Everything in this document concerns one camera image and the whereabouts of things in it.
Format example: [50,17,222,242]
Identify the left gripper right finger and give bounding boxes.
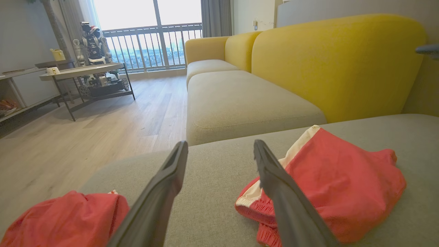
[253,139,340,247]

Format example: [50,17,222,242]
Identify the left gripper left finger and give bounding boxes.
[106,141,189,247]

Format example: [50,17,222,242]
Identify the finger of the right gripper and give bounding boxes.
[416,44,439,59]

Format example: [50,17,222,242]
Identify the red shorts with white trim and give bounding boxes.
[235,125,407,247]

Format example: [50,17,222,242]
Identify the red basketball jersey white sleeves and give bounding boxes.
[0,190,130,247]

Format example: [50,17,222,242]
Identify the olive grey sofa backrest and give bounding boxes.
[402,51,439,117]

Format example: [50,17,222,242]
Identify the large grey sofa ottoman cushion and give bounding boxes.
[81,114,439,247]

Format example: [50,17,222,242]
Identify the large yellow sofa backrest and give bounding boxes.
[251,14,427,123]

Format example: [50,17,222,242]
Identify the small grey sofa seat cushion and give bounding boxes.
[186,59,240,88]

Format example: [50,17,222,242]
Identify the round table with black legs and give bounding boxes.
[39,63,136,122]

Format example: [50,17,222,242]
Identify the yellow sofa armrest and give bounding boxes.
[185,36,231,66]

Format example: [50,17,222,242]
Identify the narrow yellow sofa backrest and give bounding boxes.
[225,31,263,72]

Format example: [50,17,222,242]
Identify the white black humanoid robot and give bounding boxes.
[72,21,131,98]

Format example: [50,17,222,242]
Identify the low white shelf unit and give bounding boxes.
[0,59,75,125]

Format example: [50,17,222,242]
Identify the metal balcony railing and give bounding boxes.
[102,23,203,73]

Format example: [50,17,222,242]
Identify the stack of books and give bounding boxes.
[0,99,18,118]

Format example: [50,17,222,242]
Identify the grey curtain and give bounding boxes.
[201,0,234,38]

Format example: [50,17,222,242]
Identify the sheer white curtain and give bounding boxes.
[58,0,102,64]

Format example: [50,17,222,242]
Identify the indoor tree trunk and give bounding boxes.
[27,0,73,61]

